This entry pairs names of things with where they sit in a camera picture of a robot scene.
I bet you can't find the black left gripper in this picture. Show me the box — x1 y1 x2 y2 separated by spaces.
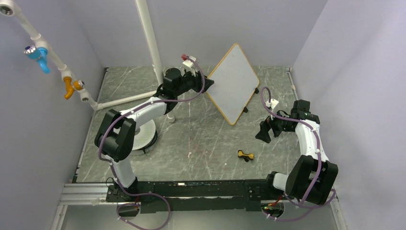
175 68 214 97

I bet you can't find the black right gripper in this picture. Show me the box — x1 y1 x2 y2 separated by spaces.
256 107 294 143

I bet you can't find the yellow framed whiteboard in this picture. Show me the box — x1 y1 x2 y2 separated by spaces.
206 43 259 126

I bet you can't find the yellow black whiteboard eraser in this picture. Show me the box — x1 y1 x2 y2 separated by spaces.
237 150 254 162

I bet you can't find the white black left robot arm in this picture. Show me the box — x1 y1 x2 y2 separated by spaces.
94 68 214 201

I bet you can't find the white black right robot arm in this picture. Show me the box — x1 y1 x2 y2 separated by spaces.
255 99 338 206

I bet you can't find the white perforated disc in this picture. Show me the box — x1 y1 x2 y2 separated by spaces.
132 120 158 153

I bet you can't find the orange plastic faucet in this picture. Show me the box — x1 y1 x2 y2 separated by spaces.
63 76 85 100

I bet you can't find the blue plastic faucet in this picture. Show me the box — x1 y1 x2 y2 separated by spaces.
23 46 50 74

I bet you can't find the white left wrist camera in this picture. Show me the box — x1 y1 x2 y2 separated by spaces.
181 54 199 72

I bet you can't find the black wire board stand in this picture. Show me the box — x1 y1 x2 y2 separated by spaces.
243 87 259 113

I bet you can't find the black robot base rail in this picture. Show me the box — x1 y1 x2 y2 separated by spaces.
106 178 281 214

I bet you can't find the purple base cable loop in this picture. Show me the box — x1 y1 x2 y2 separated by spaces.
116 192 172 230

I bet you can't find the white pvc pipe frame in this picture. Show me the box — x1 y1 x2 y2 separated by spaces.
0 0 176 124

